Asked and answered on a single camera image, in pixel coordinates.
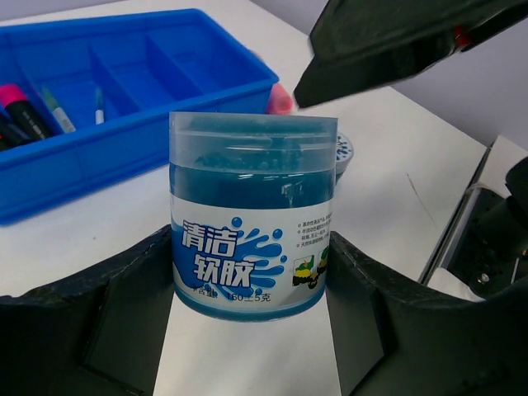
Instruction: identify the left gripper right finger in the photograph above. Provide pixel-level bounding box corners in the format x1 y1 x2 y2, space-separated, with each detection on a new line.
326 233 527 395

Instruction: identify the blue jar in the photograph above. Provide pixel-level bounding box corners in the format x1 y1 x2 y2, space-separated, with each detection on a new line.
335 132 354 180
169 111 338 322

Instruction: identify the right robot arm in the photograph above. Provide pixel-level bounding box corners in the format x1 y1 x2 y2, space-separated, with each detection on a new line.
294 1 527 299

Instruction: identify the blue pen refill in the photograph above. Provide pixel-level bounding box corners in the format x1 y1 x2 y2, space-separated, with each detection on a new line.
95 87 105 125

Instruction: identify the pink glue bottle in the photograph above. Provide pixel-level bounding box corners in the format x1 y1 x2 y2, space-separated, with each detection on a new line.
266 83 294 115

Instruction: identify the blue compartment tray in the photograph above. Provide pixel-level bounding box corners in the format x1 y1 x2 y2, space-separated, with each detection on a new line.
1 8 278 224

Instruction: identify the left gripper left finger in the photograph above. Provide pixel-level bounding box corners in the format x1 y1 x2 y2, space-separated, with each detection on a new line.
1 227 173 395

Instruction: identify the pink cap black highlighter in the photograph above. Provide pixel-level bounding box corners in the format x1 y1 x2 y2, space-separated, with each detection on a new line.
0 84 54 140

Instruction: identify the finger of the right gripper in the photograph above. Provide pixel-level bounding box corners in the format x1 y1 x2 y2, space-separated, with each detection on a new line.
294 0 527 109

